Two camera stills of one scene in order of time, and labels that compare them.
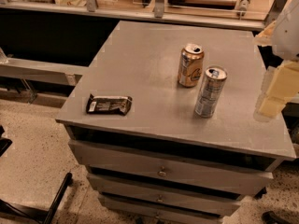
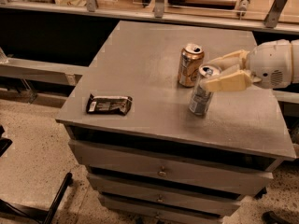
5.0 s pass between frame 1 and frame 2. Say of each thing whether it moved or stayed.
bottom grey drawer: stayed
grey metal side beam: stayed
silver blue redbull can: moved
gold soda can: stayed
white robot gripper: moved
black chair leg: stayed
